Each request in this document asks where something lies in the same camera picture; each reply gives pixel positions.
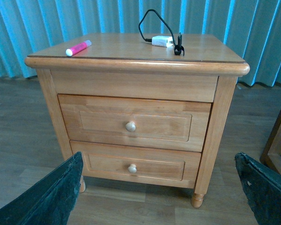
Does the black usb cable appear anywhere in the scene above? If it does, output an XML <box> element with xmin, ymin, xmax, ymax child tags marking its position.
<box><xmin>138</xmin><ymin>9</ymin><xmax>185</xmax><ymax>56</ymax></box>

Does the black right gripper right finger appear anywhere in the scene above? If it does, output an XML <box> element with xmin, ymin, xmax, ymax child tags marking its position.
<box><xmin>235</xmin><ymin>152</ymin><xmax>281</xmax><ymax>225</ymax></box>

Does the pink marker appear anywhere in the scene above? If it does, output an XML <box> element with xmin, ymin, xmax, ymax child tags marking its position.
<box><xmin>66</xmin><ymin>40</ymin><xmax>92</xmax><ymax>57</ymax></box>

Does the wooden nightstand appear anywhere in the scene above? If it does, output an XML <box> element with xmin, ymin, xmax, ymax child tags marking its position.
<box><xmin>25</xmin><ymin>33</ymin><xmax>250</xmax><ymax>208</ymax></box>

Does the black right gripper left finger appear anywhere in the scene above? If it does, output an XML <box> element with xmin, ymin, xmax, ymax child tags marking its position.
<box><xmin>0</xmin><ymin>152</ymin><xmax>83</xmax><ymax>225</ymax></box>

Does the light blue curtain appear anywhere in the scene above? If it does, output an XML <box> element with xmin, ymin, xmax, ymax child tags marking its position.
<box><xmin>0</xmin><ymin>0</ymin><xmax>281</xmax><ymax>86</ymax></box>

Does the white charger adapter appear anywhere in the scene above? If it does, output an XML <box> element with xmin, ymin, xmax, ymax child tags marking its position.
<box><xmin>152</xmin><ymin>35</ymin><xmax>173</xmax><ymax>48</ymax></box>

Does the wooden drawer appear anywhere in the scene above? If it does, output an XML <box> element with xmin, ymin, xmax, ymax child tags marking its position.
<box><xmin>70</xmin><ymin>141</ymin><xmax>201</xmax><ymax>188</ymax></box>
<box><xmin>59</xmin><ymin>95</ymin><xmax>211</xmax><ymax>152</ymax></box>

